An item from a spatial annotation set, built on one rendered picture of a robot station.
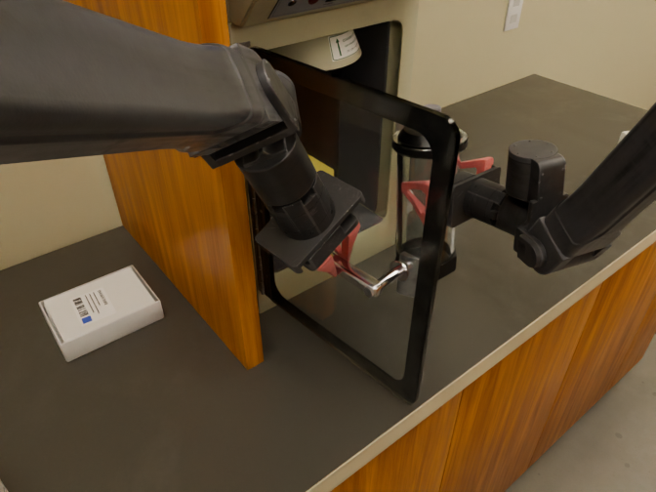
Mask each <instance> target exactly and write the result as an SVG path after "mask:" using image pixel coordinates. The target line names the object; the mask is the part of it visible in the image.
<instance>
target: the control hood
mask: <svg viewBox="0 0 656 492"><path fill-rule="evenodd" d="M277 1H278V0H228V8H229V18H230V21H231V22H232V23H233V24H235V25H237V26H240V27H244V26H249V25H254V24H259V23H264V22H269V21H277V20H282V19H287V18H292V17H296V16H301V15H306V14H311V13H316V12H320V11H325V10H330V9H335V8H340V7H344V6H349V5H354V4H359V3H363V2H368V1H373V0H360V1H355V2H350V3H346V4H341V5H336V6H331V7H326V8H321V9H316V10H311V11H306V12H301V13H297V14H292V15H287V16H282V17H277V18H272V19H268V16H269V15H270V13H271V11H272V10H273V8H274V6H275V4H276V3H277Z"/></svg>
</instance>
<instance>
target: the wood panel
mask: <svg viewBox="0 0 656 492"><path fill-rule="evenodd" d="M63 1H66V2H69V3H72V4H75V5H77V6H80V7H83V8H86V9H89V10H92V11H95V12H98V13H101V14H104V15H107V16H110V17H112V18H115V19H118V20H121V21H125V22H128V23H131V24H134V25H137V26H140V27H143V28H145V29H148V30H151V31H154V32H157V33H160V34H163V35H166V36H169V37H172V38H175V39H178V40H181V41H185V42H188V43H193V44H202V43H218V44H223V45H225V46H228V47H229V46H230V43H229V33H228V24H227V15H226V0H63ZM103 158H104V161H105V165H106V168H107V172H108V175H109V178H110V182H111V185H112V189H113V192H114V196H115V200H116V203H117V207H118V210H119V214H120V218H121V221H122V225H123V226H124V227H125V228H126V229H127V230H128V231H129V233H130V234H131V235H132V236H133V237H134V238H135V240H136V241H137V242H138V243H139V244H140V245H141V247H142V248H143V249H144V250H145V251H146V253H147V254H148V255H149V256H150V257H151V258H152V260H153V261H154V262H155V263H156V264H157V265H158V266H159V268H160V269H161V270H162V271H163V272H164V273H165V275H166V276H167V277H168V278H169V279H170V280H171V282H172V283H173V284H174V285H175V286H176V287H177V289H178V290H179V291H180V292H181V293H182V294H183V296H184V297H185V298H186V299H187V300H188V302H189V303H190V304H191V305H192V306H193V307H194V308H195V310H196V311H197V312H198V313H199V314H200V315H201V317H202V318H203V319H204V320H205V321H206V322H207V324H208V325H209V326H210V327H211V328H212V329H213V331H214V332H215V333H216V334H217V335H218V336H219V338H220V339H221V340H222V341H223V342H224V343H225V345H226V346H227V347H228V348H229V349H230V351H231V352H232V353H233V354H234V355H235V356H236V357H237V359H238V360H239V361H240V362H241V363H242V364H243V366H244V367H245V368H246V369H247V370H249V369H251V368H253V367H255V366H256V365H258V364H260V363H262V362H263V361H264V354H263V344H262V335H261V326H260V317H259V308H258V299H257V289H256V280H255V272H254V262H253V253H252V244H251V234H250V226H249V217H248V207H247V198H246V188H245V180H244V175H243V174H242V172H241V171H240V169H239V168H238V166H237V165H236V163H235V161H234V160H233V161H231V162H229V163H227V164H225V165H223V166H221V167H218V168H215V169H212V168H211V167H210V166H209V165H208V163H207V162H206V161H205V160H204V159H203V158H202V157H201V156H198V157H196V158H194V157H189V155H188V152H179V151H177V150H176V149H155V150H145V151H135V152H124V153H114V154H104V155H103Z"/></svg>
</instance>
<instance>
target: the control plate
mask: <svg viewBox="0 0 656 492"><path fill-rule="evenodd" d="M290 1H292V0H278V1H277V3H276V4H275V6H274V8H273V10H272V11H271V13H270V15H269V16H268V19H272V18H277V17H282V16H287V15H292V14H297V13H301V12H306V11H311V10H316V9H321V8H326V7H331V6H336V5H341V4H346V3H350V2H355V1H360V0H336V1H331V2H326V3H325V1H326V0H318V1H317V2H316V3H315V4H312V5H310V4H309V3H308V0H296V1H297V2H296V4H294V5H293V6H288V3H289V2H290Z"/></svg>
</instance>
